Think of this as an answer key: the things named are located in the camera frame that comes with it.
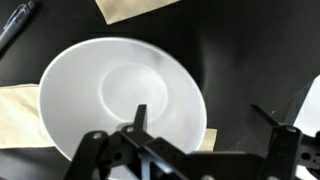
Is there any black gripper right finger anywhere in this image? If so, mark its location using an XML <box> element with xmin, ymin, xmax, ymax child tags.
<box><xmin>246</xmin><ymin>104</ymin><xmax>320</xmax><ymax>180</ymax></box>

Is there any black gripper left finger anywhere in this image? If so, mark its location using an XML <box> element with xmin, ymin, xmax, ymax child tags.
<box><xmin>63</xmin><ymin>104</ymin><xmax>188</xmax><ymax>180</ymax></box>

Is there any small brown paper napkin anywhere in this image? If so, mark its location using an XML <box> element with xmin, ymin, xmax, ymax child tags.
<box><xmin>0</xmin><ymin>83</ymin><xmax>56</xmax><ymax>150</ymax></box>

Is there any large brown paper napkin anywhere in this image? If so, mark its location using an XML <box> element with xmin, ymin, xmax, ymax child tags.
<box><xmin>94</xmin><ymin>0</ymin><xmax>181</xmax><ymax>25</ymax></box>

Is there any white plastic bowl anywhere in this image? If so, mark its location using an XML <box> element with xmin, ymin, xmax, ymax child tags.
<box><xmin>37</xmin><ymin>36</ymin><xmax>208</xmax><ymax>180</ymax></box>

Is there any black pen with clip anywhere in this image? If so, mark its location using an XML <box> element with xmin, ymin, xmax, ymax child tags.
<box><xmin>0</xmin><ymin>0</ymin><xmax>36</xmax><ymax>53</ymax></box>

